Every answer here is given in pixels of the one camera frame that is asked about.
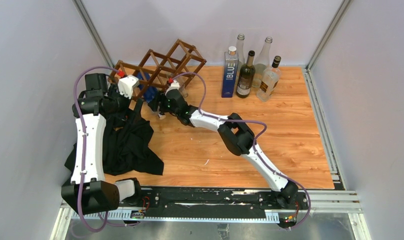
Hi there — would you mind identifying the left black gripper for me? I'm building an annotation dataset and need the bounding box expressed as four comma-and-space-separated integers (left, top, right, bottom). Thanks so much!
104, 84, 143, 124

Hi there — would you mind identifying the blue glass bottle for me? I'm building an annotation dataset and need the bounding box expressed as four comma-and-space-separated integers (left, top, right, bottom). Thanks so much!
141, 86, 166, 120
221, 46, 239, 98

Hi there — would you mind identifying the dark green wine bottle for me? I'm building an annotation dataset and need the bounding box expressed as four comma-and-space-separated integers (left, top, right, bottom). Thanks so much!
236, 50, 256, 99

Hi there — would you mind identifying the clear bottle dark label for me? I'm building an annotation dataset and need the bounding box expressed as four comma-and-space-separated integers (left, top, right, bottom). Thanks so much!
252, 36, 273, 89
236, 33, 245, 68

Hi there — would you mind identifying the clear bottle black cap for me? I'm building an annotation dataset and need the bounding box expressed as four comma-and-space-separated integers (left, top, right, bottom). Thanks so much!
256, 55, 282, 102

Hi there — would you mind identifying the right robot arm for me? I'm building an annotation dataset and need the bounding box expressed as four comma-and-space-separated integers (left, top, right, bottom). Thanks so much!
148, 90, 299, 209

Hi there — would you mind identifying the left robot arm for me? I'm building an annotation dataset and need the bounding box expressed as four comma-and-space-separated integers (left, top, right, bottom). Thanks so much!
61, 73, 143, 215

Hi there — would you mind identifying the brown wooden wine rack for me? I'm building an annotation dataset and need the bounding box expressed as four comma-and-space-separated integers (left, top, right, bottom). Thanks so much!
109, 39, 207, 100

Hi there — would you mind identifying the black cloth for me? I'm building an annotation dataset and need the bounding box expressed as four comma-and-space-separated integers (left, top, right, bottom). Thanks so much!
64, 109, 164, 184

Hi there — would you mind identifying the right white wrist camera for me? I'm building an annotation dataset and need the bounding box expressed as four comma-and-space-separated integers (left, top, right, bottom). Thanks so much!
165, 77, 181, 95

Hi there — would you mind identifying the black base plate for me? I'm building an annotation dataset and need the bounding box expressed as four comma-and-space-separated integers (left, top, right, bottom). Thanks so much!
119, 186, 308, 220

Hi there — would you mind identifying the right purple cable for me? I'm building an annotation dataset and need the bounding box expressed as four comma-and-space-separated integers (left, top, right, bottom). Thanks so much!
171, 71, 312, 231

